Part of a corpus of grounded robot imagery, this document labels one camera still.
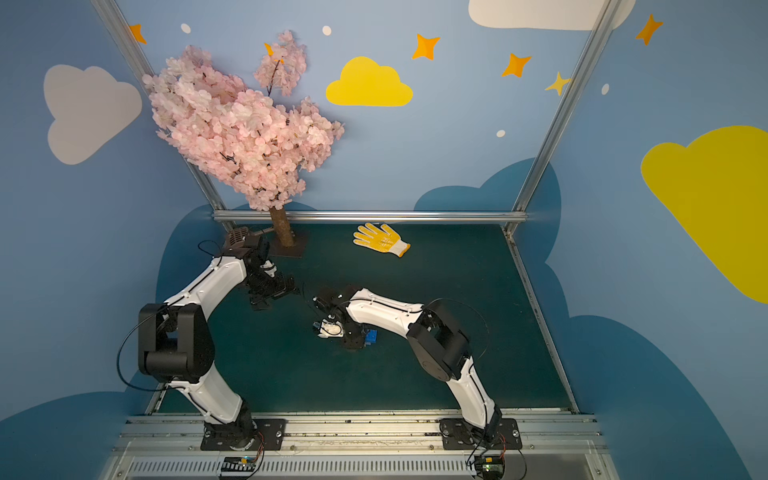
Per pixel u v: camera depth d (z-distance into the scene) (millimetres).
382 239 1188
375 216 1279
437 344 512
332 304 642
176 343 472
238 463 729
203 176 1038
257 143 735
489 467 732
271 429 754
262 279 778
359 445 737
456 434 749
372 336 817
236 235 1153
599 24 717
